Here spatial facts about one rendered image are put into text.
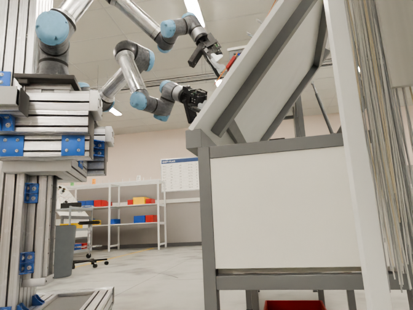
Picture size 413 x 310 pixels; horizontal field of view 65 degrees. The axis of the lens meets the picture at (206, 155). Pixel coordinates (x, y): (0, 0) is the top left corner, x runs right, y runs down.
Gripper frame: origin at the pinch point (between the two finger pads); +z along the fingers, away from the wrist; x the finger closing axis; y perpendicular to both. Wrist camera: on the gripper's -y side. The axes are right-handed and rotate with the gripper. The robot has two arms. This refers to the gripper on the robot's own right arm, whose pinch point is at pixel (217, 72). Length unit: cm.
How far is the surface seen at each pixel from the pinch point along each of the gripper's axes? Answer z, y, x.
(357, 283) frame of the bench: 95, -3, -27
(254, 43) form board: 16.8, 10.2, -32.5
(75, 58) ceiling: -328, -135, 287
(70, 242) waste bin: -47, -226, 259
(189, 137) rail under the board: 33.4, -24.1, -28.0
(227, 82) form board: 23.4, -3.9, -29.9
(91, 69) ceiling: -329, -128, 330
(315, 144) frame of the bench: 57, 8, -31
